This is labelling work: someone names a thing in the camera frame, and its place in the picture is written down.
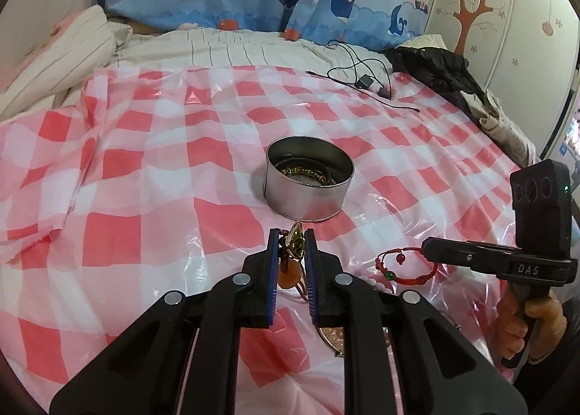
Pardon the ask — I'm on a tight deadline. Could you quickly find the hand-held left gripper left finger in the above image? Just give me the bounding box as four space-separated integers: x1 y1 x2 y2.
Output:
50 228 280 415

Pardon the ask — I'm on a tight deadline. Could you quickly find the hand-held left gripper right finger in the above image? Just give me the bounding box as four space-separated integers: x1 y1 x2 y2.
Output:
305 229 529 415

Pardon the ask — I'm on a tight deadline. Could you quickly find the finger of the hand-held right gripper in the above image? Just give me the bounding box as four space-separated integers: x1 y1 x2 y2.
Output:
422 237 518 271

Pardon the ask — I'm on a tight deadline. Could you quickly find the orange pendant necklace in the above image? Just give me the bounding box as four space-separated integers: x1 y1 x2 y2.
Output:
277 221 313 303

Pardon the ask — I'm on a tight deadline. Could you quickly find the red string bracelet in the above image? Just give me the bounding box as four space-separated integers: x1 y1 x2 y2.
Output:
376 246 439 286

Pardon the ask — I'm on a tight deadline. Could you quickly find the round metal tin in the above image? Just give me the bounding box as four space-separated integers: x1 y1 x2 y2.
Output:
262 136 355 222

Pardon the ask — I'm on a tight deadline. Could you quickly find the person's right hand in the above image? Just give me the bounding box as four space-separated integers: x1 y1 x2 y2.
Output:
493 292 568 364

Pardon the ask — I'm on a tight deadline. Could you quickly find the beige floral cloth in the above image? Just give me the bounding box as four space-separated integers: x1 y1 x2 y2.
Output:
459 89 536 167

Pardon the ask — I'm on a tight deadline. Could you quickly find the red checkered plastic tablecloth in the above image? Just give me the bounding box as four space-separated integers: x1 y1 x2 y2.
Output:
0 64 572 415

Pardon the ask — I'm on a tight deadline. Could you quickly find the black jacket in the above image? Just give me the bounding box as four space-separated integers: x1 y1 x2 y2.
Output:
385 45 486 103

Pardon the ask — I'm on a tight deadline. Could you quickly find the white wardrobe with tree sticker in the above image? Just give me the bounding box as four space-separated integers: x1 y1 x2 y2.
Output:
423 0 580 162

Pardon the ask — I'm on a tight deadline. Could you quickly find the striped white bedsheet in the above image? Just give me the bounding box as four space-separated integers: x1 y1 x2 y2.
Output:
111 26 396 77

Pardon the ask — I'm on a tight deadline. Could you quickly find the cream striped blanket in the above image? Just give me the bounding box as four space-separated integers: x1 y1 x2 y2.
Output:
0 5 119 122

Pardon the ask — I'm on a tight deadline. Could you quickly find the black cable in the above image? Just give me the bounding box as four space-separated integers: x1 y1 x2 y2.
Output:
305 38 422 113

